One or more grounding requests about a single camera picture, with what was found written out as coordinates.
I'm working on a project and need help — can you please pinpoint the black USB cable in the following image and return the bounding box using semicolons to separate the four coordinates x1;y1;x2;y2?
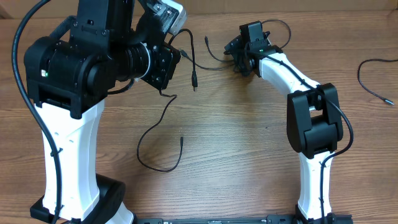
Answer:
178;19;292;72

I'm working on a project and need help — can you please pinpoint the black braided cable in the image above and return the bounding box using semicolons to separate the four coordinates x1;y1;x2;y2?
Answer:
136;28;198;173

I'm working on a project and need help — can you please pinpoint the black cable silver plug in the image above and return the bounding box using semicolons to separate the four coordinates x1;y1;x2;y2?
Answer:
356;58;398;106

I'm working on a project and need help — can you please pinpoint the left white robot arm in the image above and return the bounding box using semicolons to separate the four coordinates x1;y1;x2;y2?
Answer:
24;0;187;223

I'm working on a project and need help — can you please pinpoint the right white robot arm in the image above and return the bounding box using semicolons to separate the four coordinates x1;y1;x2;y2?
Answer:
225;21;352;223

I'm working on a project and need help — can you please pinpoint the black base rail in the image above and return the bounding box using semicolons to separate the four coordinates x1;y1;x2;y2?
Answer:
133;213;354;224

